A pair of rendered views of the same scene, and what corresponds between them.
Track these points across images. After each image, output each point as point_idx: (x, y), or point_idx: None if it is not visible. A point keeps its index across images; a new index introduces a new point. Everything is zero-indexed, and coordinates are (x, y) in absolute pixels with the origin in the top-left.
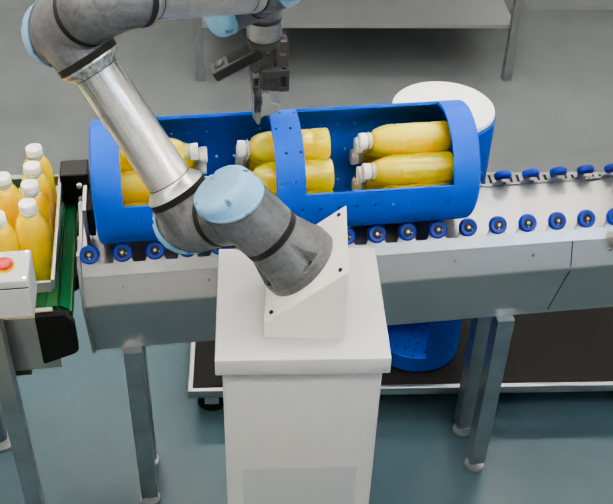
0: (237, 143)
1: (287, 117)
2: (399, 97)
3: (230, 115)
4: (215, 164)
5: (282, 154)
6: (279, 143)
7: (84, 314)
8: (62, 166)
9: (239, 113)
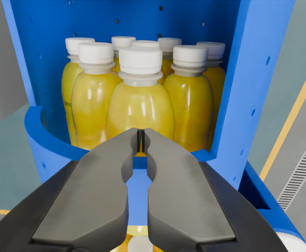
0: (139, 51)
1: (146, 206)
2: (293, 242)
3: (233, 45)
4: (235, 4)
5: (40, 157)
6: (57, 164)
7: None
8: None
9: (230, 79)
